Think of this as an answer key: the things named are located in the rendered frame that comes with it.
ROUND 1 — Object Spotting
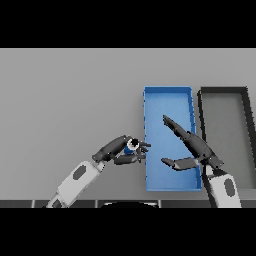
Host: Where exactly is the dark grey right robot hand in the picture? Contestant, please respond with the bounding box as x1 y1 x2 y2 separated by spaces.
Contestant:
161 114 225 172

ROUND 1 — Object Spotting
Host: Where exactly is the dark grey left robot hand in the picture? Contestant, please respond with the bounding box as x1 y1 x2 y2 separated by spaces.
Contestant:
91 134 152 166

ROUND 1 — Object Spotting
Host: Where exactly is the blue pipe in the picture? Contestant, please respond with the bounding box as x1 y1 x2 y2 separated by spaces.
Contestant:
123 137 141 156

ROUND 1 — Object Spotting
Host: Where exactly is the blue bin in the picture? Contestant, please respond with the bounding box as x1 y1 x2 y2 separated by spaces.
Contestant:
143 85 204 192

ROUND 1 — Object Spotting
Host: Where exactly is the dark grey bin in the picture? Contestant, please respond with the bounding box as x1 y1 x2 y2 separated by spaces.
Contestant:
197 86 256 191

